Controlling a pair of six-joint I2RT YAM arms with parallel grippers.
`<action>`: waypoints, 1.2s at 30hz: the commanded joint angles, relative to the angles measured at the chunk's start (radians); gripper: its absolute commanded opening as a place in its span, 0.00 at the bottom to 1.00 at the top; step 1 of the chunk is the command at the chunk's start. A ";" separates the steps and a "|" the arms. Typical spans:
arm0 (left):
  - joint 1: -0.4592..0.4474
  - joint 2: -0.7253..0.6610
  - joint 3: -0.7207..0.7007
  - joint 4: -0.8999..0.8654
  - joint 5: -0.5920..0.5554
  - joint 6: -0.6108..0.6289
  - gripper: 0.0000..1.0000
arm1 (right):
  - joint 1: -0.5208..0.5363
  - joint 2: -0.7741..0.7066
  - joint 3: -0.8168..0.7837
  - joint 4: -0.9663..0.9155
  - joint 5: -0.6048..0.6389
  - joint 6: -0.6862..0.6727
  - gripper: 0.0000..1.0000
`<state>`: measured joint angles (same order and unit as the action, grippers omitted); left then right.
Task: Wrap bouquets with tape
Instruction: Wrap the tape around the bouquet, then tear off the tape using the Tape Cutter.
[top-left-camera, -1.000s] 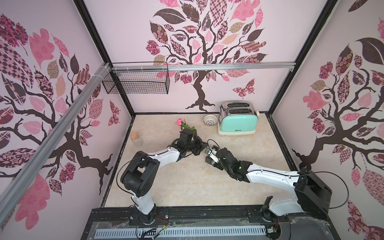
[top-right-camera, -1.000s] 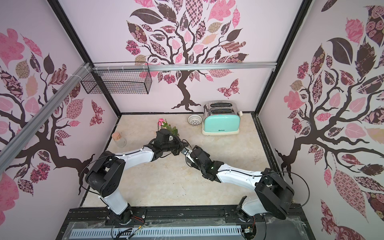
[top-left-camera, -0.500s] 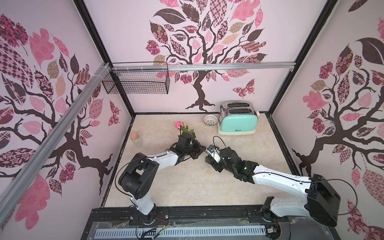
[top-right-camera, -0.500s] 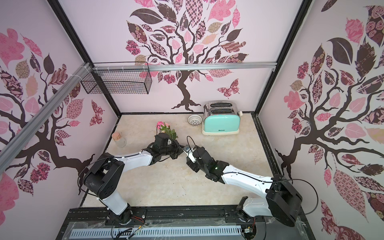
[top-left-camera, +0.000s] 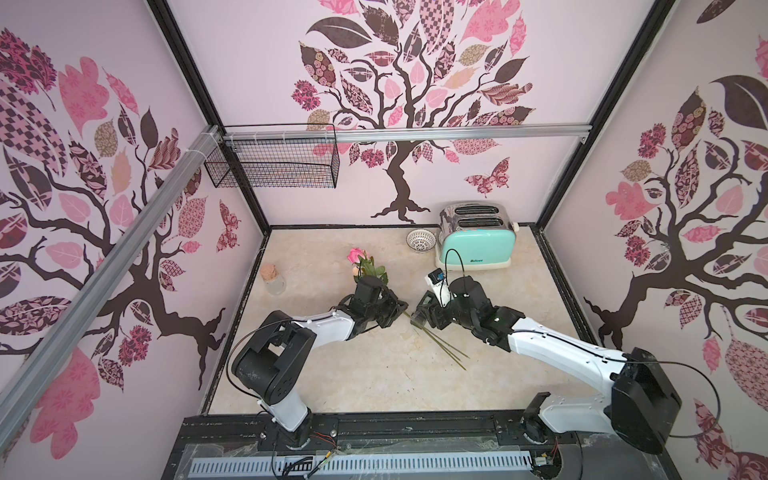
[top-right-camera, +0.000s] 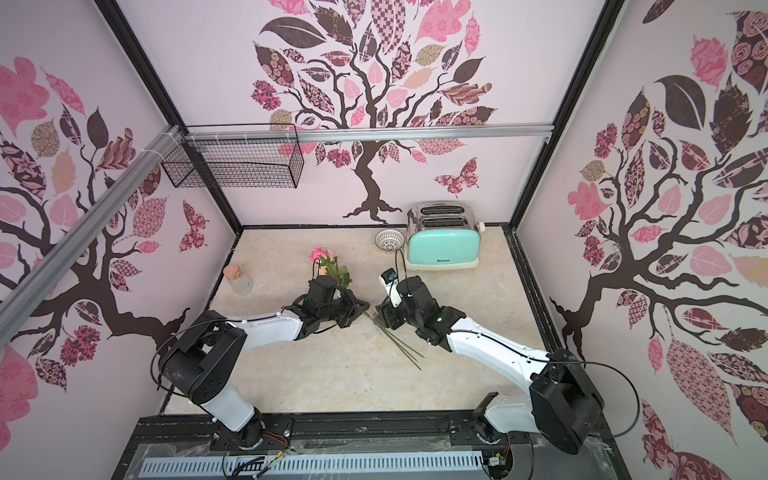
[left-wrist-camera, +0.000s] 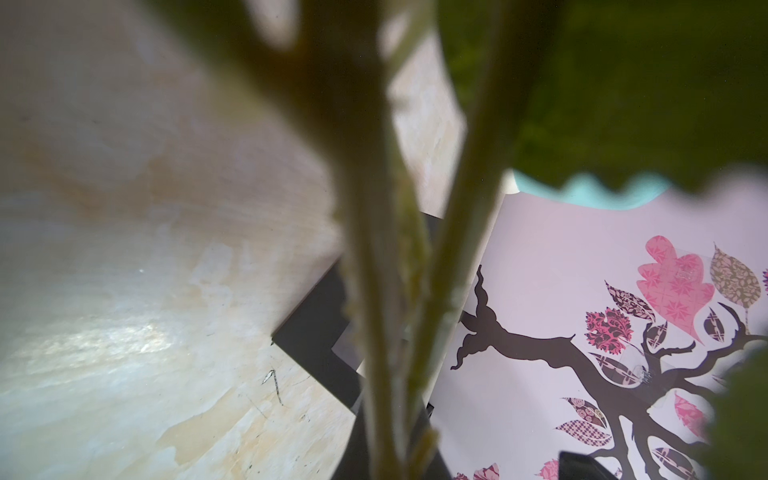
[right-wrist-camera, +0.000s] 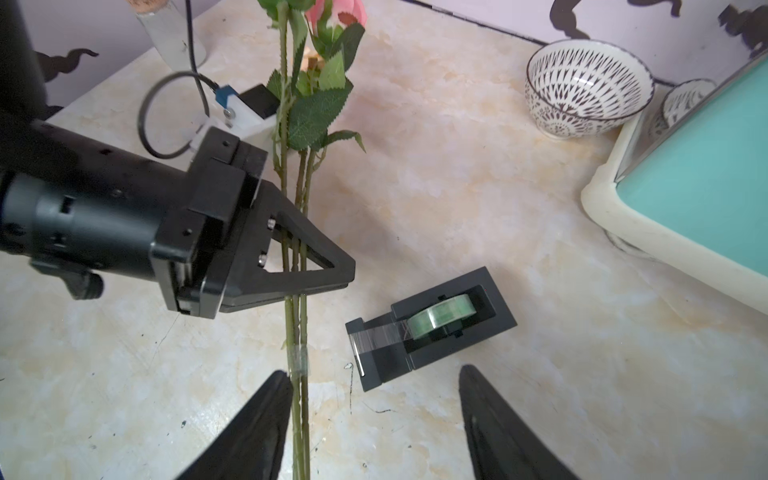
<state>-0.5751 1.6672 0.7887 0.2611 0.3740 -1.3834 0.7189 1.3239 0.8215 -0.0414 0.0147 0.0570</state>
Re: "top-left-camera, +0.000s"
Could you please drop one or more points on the white slotted cable duct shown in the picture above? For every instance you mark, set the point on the white slotted cable duct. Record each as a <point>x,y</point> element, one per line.
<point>355,465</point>

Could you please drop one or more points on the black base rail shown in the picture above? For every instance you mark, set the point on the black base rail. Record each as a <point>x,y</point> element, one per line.
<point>567,456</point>

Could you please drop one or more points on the peach artificial rose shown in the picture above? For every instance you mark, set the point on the peach artificial rose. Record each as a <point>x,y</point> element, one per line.
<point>452,352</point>

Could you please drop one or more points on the patterned white bowl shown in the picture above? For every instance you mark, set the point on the patterned white bowl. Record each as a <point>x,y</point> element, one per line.
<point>421,240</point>

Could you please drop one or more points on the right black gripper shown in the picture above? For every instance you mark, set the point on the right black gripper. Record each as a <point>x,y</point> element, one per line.
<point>429,311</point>

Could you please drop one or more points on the pink artificial rose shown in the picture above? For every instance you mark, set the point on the pink artificial rose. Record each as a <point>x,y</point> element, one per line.
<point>357,255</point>

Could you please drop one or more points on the rear aluminium frame rail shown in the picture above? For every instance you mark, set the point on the rear aluminium frame rail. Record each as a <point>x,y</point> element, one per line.
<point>408,133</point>

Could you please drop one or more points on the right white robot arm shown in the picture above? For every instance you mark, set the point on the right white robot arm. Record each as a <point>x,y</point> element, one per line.
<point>634,398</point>

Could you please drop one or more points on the mint green toaster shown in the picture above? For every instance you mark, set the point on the mint green toaster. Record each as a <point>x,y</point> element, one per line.
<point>475,236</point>

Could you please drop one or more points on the black wire basket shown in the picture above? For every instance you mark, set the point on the black wire basket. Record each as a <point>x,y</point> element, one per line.
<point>282,155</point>

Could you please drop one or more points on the aluminium frame rail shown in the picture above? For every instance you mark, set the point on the aluminium frame rail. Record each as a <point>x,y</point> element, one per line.
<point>408,133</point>
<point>29,383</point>

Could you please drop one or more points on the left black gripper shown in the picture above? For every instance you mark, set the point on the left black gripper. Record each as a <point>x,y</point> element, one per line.
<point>397,308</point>

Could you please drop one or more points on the left aluminium frame rail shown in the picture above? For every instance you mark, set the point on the left aluminium frame rail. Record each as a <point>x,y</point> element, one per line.
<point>29,383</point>

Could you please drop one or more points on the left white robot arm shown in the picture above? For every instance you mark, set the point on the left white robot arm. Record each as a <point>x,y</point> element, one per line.
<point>270,362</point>

